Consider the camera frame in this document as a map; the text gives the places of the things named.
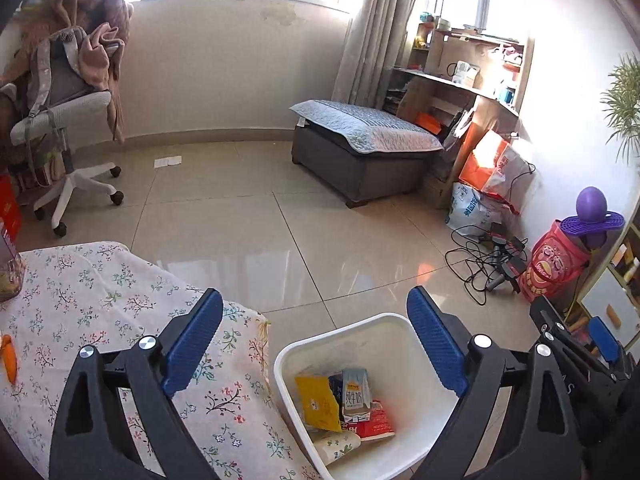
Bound yellow snack wrapper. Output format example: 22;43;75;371
295;376;342;432

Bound blue milk carton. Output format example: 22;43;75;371
342;368;372;424

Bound floral white paper cup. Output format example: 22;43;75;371
314;430;361;466

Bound blue cardboard box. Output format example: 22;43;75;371
328;373;344;422

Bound white trash bin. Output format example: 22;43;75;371
273;313;458;479

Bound wooden cabinet shelf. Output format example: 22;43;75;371
577;206;640;362

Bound orange peel piece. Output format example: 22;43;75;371
1;334;17;385

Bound red snack bucket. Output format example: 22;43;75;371
518;220;590;302

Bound floral tablecloth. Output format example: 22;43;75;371
1;242;317;479

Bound red snack box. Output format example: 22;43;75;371
343;399;395;442

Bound purple bounce ball toy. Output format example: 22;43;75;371
560;186;625;250

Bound clear jar black lid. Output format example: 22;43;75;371
0;222;26;302

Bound white blue plastic bag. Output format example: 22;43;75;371
446;182;502;238

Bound orange white shopping bag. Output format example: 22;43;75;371
459;130;536;216

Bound green potted plant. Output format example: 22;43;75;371
601;53;640;162

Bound white paper on floor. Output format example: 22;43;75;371
154;155;182;169

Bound grey storage ottoman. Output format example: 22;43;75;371
291;124;435;208

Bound white office chair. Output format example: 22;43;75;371
8;39;125;239

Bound quilted blue cover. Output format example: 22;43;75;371
290;100;442;155

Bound wooden desk shelf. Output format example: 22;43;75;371
382;23;535;206

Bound grey backpack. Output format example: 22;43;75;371
27;26;93;117

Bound pink blanket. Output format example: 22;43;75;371
79;22;126;144

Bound beige curtain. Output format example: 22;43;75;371
331;0;416;108

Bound black cables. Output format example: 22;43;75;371
444;161;537;307

